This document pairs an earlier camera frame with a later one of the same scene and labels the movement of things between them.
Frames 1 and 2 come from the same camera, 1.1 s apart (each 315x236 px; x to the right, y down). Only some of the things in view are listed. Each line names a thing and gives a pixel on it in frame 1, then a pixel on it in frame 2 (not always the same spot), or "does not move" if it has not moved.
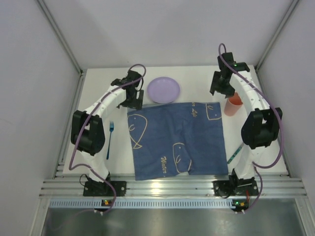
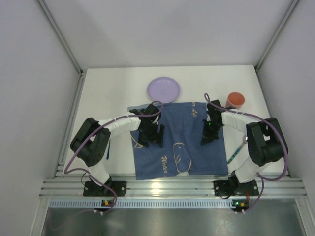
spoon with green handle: [240, 147] does not move
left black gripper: [131, 103] -> [149, 134]
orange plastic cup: [233, 105] does not move
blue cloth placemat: [169, 138] does not move
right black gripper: [222, 89] -> [209, 131]
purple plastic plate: [163, 90] does not move
